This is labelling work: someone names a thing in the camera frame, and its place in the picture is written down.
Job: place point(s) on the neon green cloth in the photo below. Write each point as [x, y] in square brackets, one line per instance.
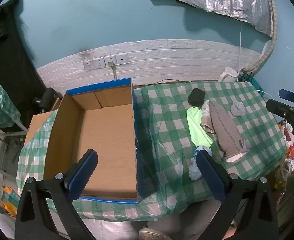
[196, 127]

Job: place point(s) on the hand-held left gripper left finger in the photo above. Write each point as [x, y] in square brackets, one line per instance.
[84, 173]

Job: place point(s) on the white plastic bag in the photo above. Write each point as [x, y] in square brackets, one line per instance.
[289, 130]

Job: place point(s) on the light blue cloth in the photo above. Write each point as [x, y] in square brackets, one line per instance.
[194, 170]

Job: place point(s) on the pale patterned cloth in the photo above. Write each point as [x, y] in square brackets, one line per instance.
[206, 120]

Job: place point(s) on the grey balled sock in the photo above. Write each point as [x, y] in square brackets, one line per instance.
[238, 109]

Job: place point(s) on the green checked plastic tablecloth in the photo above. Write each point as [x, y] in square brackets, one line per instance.
[169, 130]

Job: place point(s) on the black rolled sock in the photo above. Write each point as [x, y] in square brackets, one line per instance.
[196, 97]

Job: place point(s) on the beige shoe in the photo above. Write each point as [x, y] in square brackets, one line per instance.
[153, 233]

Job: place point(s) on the beige wrapped pipe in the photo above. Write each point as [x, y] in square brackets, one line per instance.
[274, 25]

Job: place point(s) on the grey metal table frame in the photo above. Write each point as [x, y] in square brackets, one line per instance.
[9, 132]

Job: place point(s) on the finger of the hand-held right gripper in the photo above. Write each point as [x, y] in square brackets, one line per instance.
[289, 95]
[278, 107]

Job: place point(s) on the grey fabric garment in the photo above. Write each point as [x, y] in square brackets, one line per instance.
[224, 130]

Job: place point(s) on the brown cardboard sheet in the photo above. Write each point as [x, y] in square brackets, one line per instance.
[37, 125]

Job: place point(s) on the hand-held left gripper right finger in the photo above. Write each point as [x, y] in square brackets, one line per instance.
[210, 176]

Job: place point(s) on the white electric kettle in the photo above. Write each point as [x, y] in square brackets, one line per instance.
[228, 75]

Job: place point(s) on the orange and teal bag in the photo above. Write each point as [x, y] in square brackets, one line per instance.
[9, 200]

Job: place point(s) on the cardboard box blue edge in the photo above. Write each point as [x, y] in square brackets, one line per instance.
[107, 142]

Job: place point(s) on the red packet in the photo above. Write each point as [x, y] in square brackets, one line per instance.
[293, 151]

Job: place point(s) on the black cylindrical device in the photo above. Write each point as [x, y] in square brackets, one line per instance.
[47, 97]

